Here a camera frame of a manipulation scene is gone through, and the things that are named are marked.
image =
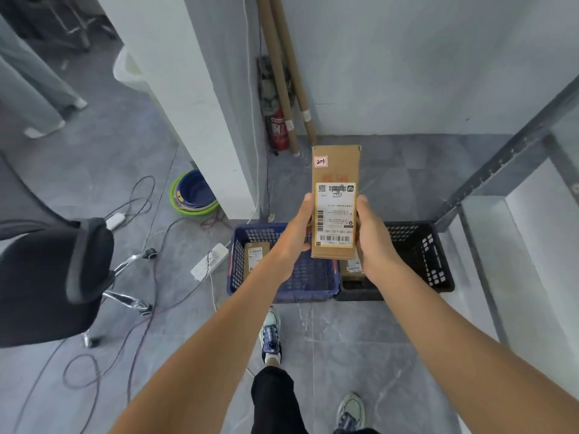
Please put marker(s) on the person's right forearm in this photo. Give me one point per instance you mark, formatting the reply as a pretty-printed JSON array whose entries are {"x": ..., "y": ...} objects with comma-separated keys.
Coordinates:
[{"x": 466, "y": 352}]

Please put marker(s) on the white plastic bin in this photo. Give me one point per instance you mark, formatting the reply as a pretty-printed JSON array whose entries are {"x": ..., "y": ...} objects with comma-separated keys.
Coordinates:
[{"x": 129, "y": 70}]

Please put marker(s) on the person's right shoe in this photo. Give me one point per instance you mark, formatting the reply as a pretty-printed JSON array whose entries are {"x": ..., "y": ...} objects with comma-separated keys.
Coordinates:
[{"x": 350, "y": 413}]

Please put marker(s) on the black office chair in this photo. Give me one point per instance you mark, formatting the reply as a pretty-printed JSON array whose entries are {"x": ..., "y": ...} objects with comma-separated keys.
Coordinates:
[{"x": 45, "y": 275}]

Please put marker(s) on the person's black trouser leg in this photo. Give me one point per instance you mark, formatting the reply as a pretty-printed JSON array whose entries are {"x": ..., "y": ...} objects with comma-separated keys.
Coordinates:
[{"x": 276, "y": 402}]

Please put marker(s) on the green plastic basin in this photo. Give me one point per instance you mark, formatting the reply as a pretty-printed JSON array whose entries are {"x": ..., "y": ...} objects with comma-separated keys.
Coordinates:
[{"x": 181, "y": 204}]

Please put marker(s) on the person's left forearm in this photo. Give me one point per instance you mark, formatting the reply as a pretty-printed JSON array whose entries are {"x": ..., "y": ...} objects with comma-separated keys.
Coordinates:
[{"x": 199, "y": 357}]

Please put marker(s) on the person's left thumb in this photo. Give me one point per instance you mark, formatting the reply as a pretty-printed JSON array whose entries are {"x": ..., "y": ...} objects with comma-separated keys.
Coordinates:
[{"x": 302, "y": 216}]

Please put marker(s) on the blue plastic basket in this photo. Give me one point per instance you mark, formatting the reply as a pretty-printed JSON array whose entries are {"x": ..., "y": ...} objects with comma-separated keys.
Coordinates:
[{"x": 312, "y": 271}]

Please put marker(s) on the person's right thumb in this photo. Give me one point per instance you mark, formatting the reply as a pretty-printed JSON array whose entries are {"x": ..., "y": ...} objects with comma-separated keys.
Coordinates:
[{"x": 362, "y": 216}]

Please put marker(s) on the person's right hand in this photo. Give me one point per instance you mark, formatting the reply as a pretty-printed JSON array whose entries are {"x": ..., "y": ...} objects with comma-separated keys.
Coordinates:
[{"x": 374, "y": 248}]

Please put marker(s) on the white power adapter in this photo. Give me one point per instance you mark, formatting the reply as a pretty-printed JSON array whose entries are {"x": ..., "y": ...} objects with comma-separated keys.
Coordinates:
[{"x": 115, "y": 221}]

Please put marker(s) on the red fire extinguisher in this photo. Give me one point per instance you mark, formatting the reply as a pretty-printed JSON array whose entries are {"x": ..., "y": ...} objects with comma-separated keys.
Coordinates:
[{"x": 279, "y": 131}]

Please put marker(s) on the grey metal shelf frame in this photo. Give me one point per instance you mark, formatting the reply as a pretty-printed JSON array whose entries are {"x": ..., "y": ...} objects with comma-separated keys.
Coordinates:
[{"x": 506, "y": 144}]

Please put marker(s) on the blue plastic basin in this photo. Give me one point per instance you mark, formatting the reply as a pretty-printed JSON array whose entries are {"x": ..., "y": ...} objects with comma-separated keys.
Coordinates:
[{"x": 195, "y": 189}]

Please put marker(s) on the white power strip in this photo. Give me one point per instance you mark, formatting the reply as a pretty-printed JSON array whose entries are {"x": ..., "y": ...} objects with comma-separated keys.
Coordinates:
[{"x": 209, "y": 262}]

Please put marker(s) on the black plastic basket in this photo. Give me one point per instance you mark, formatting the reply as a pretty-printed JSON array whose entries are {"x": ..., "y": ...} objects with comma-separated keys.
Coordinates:
[{"x": 416, "y": 253}]

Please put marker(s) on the person's left hand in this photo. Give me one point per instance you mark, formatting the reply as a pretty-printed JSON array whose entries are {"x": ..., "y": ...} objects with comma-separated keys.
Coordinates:
[{"x": 289, "y": 241}]

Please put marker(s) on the brown cardboard tube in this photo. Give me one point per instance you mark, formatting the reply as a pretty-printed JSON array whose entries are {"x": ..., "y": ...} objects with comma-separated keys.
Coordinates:
[
  {"x": 278, "y": 72},
  {"x": 294, "y": 67}
]

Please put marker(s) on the person's shoe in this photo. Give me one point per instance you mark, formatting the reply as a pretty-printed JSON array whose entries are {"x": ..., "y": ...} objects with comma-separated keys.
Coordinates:
[
  {"x": 350, "y": 413},
  {"x": 271, "y": 336}
]

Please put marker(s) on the person's left shoe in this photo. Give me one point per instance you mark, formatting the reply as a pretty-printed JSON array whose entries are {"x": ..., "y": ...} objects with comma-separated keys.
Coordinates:
[{"x": 271, "y": 336}]

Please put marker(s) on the brown cardboard parcel with label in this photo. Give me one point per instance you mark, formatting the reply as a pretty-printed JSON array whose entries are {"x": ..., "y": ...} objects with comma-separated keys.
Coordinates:
[{"x": 334, "y": 198}]

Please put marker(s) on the small cardboard parcel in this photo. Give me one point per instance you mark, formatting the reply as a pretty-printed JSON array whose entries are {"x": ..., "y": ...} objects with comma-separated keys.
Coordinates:
[
  {"x": 353, "y": 268},
  {"x": 255, "y": 259}
]

